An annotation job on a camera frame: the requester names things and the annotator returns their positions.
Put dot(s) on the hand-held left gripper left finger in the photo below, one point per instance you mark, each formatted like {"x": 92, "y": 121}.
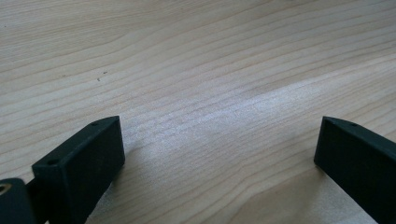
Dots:
{"x": 84, "y": 168}

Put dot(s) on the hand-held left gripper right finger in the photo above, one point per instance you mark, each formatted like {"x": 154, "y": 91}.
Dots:
{"x": 358, "y": 161}

